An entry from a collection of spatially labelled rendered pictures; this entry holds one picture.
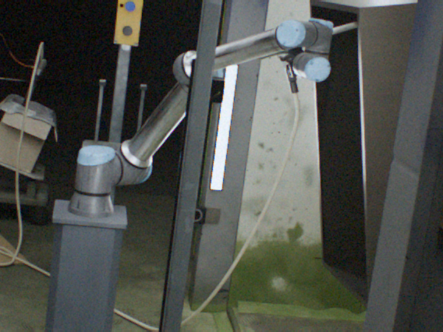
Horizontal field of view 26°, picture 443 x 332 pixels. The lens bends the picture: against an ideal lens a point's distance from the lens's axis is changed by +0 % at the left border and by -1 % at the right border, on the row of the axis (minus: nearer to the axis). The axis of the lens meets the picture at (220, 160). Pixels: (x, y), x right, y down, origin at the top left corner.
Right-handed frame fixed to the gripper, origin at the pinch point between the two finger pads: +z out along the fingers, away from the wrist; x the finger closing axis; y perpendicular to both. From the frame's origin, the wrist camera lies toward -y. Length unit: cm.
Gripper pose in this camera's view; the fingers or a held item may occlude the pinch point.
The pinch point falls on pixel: (285, 52)
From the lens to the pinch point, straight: 378.2
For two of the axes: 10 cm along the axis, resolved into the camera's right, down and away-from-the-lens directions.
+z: -2.5, -2.2, 9.4
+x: 9.3, -3.2, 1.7
